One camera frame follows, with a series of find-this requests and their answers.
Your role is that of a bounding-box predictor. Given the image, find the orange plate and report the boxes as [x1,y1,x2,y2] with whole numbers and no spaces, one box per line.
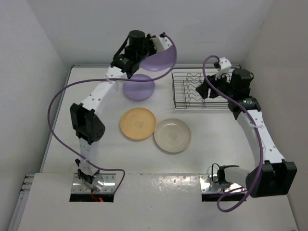
[120,107,156,141]

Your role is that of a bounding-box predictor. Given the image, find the purple plate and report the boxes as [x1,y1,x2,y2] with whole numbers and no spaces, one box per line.
[122,74,155,101]
[140,46,176,72]

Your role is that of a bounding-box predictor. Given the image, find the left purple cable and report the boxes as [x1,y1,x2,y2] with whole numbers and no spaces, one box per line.
[47,32,178,193]

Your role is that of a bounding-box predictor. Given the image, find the black cable at right base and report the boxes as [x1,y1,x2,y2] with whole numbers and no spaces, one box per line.
[210,162,223,185]

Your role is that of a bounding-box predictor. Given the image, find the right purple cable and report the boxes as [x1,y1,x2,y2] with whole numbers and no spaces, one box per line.
[203,55,263,213]

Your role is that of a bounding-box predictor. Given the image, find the purple cable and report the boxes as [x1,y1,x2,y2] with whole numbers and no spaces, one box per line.
[47,32,178,193]
[203,55,263,213]

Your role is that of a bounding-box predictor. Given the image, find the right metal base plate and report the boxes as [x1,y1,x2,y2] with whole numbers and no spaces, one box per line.
[199,174,246,194]

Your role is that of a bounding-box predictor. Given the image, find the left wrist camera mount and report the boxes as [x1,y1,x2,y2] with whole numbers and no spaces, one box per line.
[150,32,173,52]

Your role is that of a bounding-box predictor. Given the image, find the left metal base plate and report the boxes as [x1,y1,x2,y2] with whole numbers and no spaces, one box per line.
[71,174,116,194]

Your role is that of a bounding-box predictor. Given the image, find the metal base plate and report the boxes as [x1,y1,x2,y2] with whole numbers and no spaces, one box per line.
[199,174,246,194]
[71,174,116,194]

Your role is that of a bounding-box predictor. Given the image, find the wire dish rack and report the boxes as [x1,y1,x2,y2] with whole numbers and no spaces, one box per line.
[171,68,228,111]

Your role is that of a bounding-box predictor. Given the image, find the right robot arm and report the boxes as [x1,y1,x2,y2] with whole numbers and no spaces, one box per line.
[195,68,297,198]

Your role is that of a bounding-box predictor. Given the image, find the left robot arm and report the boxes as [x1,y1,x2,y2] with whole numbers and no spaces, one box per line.
[70,30,169,190]

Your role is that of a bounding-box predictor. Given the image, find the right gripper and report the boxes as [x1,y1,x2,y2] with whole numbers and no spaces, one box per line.
[196,70,235,100]

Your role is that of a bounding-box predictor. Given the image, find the cream plate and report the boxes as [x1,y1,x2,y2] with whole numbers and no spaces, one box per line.
[154,118,192,153]

